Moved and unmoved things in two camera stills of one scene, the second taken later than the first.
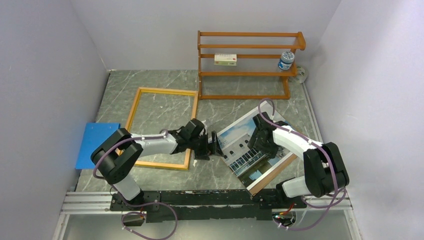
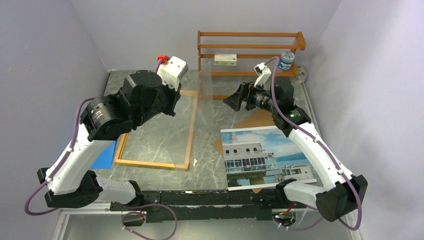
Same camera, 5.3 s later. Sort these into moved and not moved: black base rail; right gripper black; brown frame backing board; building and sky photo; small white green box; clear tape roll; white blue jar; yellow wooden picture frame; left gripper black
Moved: right gripper black; brown frame backing board; left gripper black; building and sky photo
Not moved: small white green box; black base rail; clear tape roll; yellow wooden picture frame; white blue jar
